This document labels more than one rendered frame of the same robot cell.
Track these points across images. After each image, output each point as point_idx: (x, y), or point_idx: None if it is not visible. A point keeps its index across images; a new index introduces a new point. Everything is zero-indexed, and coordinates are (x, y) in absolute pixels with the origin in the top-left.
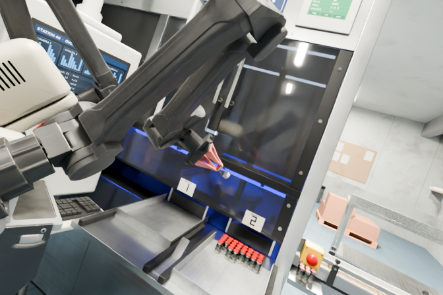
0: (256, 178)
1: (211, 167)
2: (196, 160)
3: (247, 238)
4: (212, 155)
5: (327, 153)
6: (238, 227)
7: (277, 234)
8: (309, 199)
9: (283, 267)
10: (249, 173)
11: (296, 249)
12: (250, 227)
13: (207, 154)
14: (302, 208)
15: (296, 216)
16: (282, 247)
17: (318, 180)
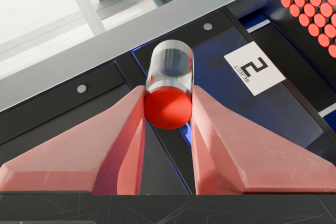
0: (178, 141)
1: (199, 102)
2: (283, 200)
3: (295, 66)
4: (64, 135)
5: (4, 88)
6: (303, 92)
7: (221, 21)
8: (113, 38)
9: None
10: (186, 166)
11: None
12: (271, 60)
13: (67, 168)
14: (136, 33)
15: (159, 27)
16: (227, 0)
17: (67, 58)
